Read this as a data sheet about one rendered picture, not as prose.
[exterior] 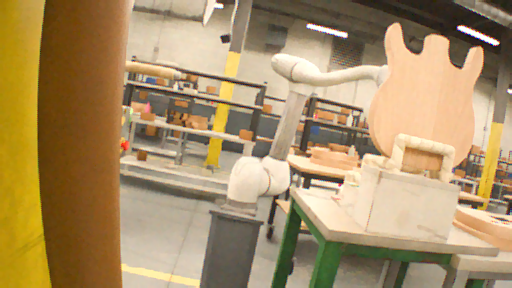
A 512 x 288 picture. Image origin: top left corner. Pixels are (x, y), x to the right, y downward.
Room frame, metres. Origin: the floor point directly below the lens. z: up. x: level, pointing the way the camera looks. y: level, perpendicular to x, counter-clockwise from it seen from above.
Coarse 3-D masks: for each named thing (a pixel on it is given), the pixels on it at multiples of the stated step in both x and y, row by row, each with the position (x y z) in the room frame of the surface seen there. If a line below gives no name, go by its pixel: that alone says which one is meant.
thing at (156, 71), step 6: (126, 66) 1.01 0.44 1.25; (132, 66) 1.01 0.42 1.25; (138, 66) 1.01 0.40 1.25; (144, 66) 1.02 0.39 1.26; (150, 66) 1.02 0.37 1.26; (156, 66) 1.02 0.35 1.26; (138, 72) 1.02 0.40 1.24; (144, 72) 1.02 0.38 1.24; (150, 72) 1.02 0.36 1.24; (156, 72) 1.02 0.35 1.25; (162, 72) 1.02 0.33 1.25; (168, 72) 1.02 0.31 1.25; (168, 78) 1.03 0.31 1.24
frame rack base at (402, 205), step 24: (360, 192) 1.03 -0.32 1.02; (384, 192) 0.91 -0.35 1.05; (408, 192) 0.92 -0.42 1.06; (432, 192) 0.92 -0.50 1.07; (456, 192) 0.92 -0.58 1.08; (360, 216) 0.98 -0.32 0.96; (384, 216) 0.91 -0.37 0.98; (408, 216) 0.92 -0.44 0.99; (432, 216) 0.92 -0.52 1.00; (432, 240) 0.92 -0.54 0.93
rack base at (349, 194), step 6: (348, 186) 1.16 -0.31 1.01; (354, 186) 1.11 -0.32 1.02; (348, 192) 1.15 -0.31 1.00; (354, 192) 1.08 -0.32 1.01; (342, 198) 1.20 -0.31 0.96; (348, 198) 1.13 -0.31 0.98; (354, 198) 1.07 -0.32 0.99; (342, 204) 1.18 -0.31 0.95; (348, 204) 1.12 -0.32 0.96; (348, 210) 1.10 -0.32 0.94
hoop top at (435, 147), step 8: (400, 136) 0.93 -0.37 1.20; (408, 136) 0.93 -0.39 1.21; (408, 144) 0.93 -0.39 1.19; (416, 144) 0.93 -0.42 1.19; (424, 144) 0.93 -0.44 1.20; (432, 144) 0.93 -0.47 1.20; (440, 144) 0.93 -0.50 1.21; (432, 152) 0.94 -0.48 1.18; (440, 152) 0.93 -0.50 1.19; (448, 152) 0.93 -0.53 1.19
